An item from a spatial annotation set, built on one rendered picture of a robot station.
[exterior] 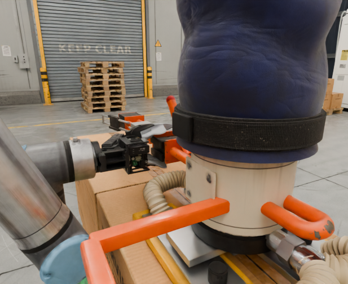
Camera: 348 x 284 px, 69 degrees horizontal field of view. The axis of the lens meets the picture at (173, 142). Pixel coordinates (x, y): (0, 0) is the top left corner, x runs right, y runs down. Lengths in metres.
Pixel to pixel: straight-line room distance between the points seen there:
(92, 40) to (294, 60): 9.35
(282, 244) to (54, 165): 0.42
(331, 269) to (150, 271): 0.27
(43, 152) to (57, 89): 8.97
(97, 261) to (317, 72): 0.33
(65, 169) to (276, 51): 0.42
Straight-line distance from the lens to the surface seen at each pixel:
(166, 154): 0.61
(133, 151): 0.56
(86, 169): 0.55
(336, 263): 0.40
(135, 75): 9.96
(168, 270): 0.45
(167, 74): 10.52
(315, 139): 0.37
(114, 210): 0.64
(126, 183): 0.75
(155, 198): 0.54
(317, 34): 0.36
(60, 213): 0.45
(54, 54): 9.48
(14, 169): 0.40
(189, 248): 0.44
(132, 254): 0.51
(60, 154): 0.55
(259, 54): 0.32
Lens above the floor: 1.28
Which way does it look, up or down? 17 degrees down
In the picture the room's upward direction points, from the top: straight up
